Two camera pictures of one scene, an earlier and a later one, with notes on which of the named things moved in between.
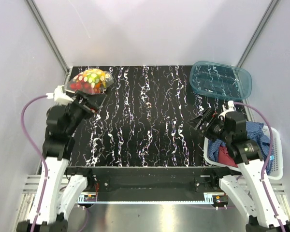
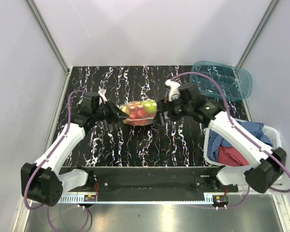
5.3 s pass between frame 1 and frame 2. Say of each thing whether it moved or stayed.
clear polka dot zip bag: moved
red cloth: stayed
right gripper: moved
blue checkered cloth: stayed
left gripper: moved
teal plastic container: stayed
